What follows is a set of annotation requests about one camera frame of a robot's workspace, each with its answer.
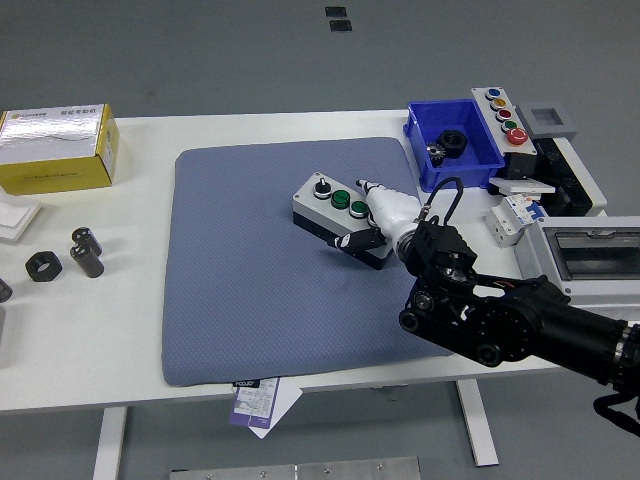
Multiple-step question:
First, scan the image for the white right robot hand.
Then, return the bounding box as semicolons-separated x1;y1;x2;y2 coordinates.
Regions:
327;178;425;254

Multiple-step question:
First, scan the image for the grey four-control button box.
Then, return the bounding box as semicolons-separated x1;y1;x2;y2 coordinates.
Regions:
292;172;396;271

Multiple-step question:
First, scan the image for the grey five-button control box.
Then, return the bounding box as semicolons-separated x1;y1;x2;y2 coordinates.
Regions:
471;85;540;179

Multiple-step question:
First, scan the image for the large black hex nut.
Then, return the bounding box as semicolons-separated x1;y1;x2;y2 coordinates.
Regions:
436;129;469;159
24;250;63;284

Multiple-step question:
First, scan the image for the blue plastic bin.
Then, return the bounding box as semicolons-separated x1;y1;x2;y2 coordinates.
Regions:
403;98;506;193

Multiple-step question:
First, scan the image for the white circuit breaker blue lever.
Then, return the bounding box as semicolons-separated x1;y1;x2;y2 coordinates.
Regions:
483;193;546;249

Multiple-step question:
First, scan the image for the blue-grey padded mat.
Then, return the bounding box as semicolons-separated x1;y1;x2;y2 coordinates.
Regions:
160;136;464;388

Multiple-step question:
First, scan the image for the grey distribution box clear cover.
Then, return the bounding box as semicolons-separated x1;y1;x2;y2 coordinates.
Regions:
514;215;640;307

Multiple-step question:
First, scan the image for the white paper card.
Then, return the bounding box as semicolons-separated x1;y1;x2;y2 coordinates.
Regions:
247;383;304;440

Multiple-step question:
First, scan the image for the white table leg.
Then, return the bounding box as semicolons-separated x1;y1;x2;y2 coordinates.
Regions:
453;379;500;468
92;407;129;480

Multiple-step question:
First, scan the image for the purple and white mat tag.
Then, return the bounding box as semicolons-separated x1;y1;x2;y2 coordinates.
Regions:
228;377;281;431

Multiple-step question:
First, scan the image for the black cylindrical capacitor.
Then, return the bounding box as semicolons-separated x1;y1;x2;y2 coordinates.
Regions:
69;243;105;279
71;226;104;256

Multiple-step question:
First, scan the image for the yellow and silver cardboard box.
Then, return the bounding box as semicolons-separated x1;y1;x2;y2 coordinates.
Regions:
0;103;121;196

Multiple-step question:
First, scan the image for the white wall switch panel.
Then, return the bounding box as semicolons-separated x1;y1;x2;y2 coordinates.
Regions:
488;176;556;197

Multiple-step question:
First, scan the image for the black and white rail device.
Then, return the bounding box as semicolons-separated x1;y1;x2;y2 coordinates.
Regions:
534;137;609;219

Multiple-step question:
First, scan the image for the grey square frame box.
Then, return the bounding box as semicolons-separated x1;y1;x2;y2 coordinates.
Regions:
515;102;579;141

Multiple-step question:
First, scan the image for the grey metal base plate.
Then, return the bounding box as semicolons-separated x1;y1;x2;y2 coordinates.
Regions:
168;455;422;480

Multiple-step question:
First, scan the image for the white square switch plate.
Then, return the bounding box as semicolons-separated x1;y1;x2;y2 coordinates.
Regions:
0;194;43;245

